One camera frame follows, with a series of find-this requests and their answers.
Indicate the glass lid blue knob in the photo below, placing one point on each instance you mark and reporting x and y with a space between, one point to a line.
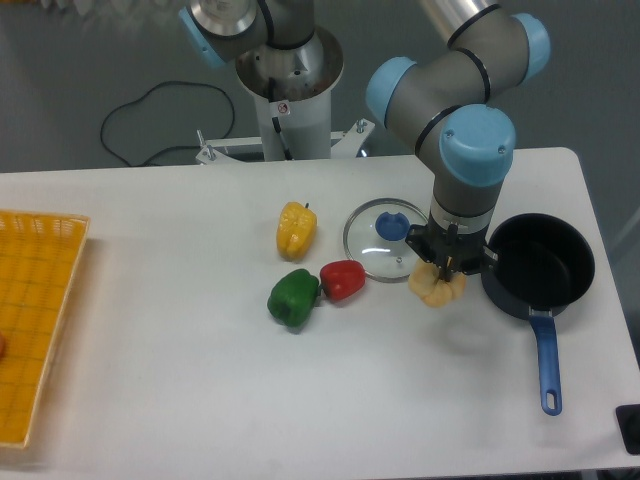
374 235

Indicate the round beige bread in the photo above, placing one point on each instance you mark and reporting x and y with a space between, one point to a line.
425 283

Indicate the green bell pepper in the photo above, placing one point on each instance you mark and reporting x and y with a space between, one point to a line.
293 298

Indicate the yellow bell pepper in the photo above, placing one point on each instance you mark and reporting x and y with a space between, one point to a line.
296 231

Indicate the red bell pepper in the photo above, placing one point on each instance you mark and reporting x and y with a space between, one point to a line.
342 279

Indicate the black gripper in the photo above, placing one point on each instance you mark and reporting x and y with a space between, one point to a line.
451 250

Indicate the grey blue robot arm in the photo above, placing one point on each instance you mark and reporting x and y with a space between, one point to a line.
440 110

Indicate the black device at table edge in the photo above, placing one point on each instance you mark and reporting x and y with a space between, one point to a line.
628 418

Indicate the black pot blue handle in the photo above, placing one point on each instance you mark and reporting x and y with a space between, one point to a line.
543 265

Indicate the yellow woven basket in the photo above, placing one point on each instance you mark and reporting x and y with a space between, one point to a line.
40 253

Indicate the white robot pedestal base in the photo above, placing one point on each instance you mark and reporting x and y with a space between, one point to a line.
292 91

